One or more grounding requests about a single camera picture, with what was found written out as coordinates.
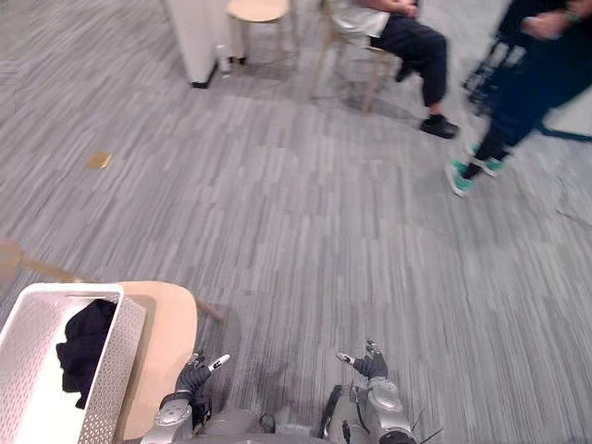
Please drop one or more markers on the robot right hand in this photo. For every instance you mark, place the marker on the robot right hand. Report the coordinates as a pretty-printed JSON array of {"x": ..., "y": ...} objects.
[{"x": 370, "y": 363}]

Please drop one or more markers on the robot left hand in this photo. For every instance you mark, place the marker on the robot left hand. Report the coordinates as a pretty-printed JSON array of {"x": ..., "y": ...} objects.
[{"x": 193, "y": 375}]

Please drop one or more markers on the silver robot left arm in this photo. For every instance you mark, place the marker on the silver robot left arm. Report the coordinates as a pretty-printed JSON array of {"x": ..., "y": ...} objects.
[{"x": 172, "y": 416}]

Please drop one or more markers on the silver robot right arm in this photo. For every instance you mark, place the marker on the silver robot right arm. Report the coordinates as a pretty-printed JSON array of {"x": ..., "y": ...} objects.
[{"x": 386, "y": 409}]

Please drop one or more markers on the black clothes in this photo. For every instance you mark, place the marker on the black clothes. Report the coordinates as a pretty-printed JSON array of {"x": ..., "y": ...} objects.
[{"x": 85, "y": 344}]

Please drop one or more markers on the white perforated laundry basket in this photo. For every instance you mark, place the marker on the white perforated laundry basket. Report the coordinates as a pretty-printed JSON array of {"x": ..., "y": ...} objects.
[{"x": 51, "y": 370}]

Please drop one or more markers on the light wooden chair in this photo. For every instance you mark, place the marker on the light wooden chair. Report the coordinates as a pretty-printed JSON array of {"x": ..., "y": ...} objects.
[
  {"x": 261, "y": 23},
  {"x": 356, "y": 60},
  {"x": 159, "y": 342}
]

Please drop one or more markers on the grey robot torso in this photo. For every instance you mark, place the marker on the grey robot torso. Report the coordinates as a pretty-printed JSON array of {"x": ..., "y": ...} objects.
[{"x": 277, "y": 423}]

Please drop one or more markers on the brass floor outlet plate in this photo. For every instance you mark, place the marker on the brass floor outlet plate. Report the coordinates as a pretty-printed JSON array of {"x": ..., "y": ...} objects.
[{"x": 99, "y": 160}]

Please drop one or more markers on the standing person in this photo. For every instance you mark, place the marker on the standing person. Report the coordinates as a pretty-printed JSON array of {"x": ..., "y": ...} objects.
[{"x": 513, "y": 88}]

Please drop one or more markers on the plastic water bottle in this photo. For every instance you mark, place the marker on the plastic water bottle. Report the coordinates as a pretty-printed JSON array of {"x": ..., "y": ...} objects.
[{"x": 224, "y": 57}]

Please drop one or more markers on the seated person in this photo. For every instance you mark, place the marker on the seated person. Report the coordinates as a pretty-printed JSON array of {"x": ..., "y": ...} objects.
[{"x": 407, "y": 46}]

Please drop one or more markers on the white cabinet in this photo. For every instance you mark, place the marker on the white cabinet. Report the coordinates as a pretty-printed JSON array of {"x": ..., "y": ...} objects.
[{"x": 196, "y": 39}]

